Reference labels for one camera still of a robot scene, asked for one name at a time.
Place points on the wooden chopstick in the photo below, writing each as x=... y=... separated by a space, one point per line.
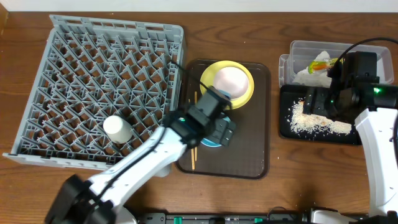
x=195 y=101
x=193 y=158

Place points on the right wooden chopstick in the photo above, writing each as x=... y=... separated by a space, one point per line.
x=195 y=101

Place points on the left wooden chopstick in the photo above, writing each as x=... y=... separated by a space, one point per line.
x=193 y=158

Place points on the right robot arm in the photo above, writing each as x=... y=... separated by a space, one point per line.
x=356 y=96

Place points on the green snack wrapper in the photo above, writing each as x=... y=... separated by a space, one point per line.
x=316 y=66

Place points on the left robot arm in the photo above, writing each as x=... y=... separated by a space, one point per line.
x=101 y=198

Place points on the black waste tray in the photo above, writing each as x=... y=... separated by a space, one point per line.
x=290 y=95

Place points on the white cup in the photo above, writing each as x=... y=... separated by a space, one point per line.
x=117 y=129

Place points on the grey dishwasher rack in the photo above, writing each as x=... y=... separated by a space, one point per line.
x=92 y=69

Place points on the clear plastic waste bin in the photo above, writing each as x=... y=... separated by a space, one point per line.
x=303 y=52

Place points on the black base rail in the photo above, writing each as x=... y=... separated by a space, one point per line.
x=275 y=214

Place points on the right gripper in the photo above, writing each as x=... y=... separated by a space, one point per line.
x=314 y=101

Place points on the yellow plate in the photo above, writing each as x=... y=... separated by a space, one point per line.
x=208 y=75

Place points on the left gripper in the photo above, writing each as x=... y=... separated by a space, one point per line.
x=224 y=131

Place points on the brown serving tray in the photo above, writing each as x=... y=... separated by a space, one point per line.
x=247 y=154

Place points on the spilled rice pile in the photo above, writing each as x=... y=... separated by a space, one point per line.
x=304 y=123

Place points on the white napkin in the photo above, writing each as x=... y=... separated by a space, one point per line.
x=319 y=79

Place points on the light blue bowl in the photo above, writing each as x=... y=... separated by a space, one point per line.
x=208 y=143

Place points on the white bowl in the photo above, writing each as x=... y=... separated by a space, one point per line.
x=231 y=80

